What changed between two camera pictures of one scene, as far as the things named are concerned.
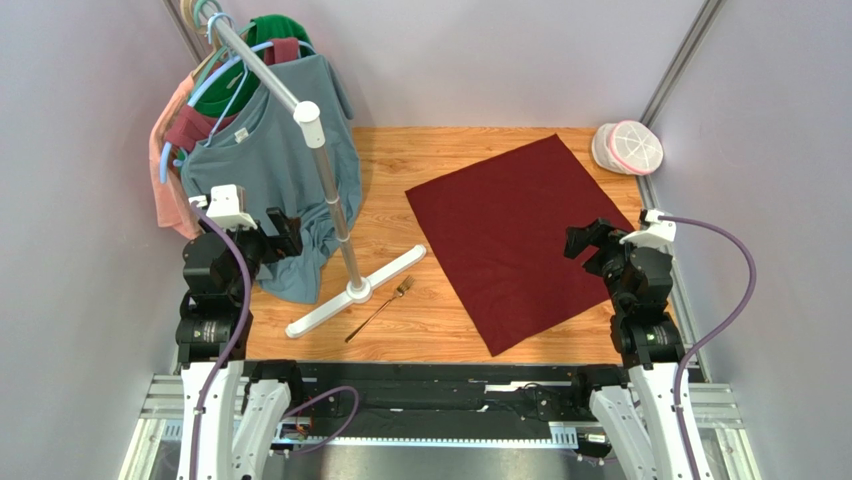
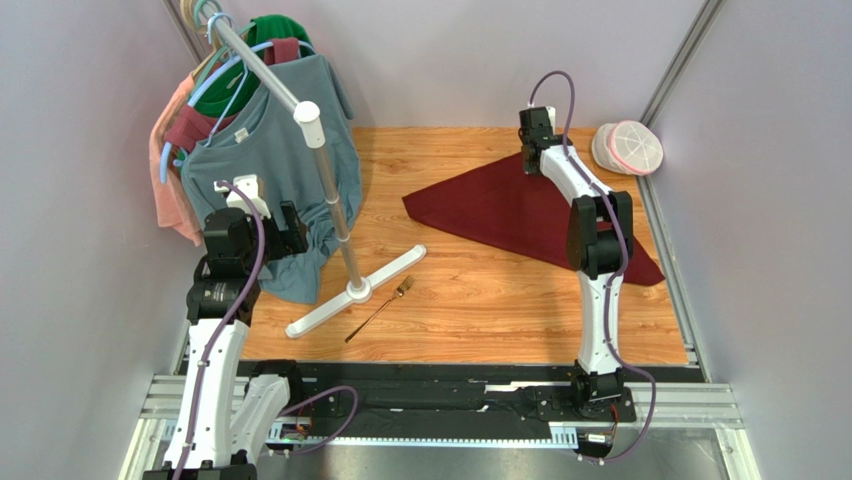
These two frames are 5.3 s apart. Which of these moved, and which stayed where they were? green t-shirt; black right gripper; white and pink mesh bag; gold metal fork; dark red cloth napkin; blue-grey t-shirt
Moved: dark red cloth napkin; black right gripper
Stayed: blue-grey t-shirt; white and pink mesh bag; gold metal fork; green t-shirt
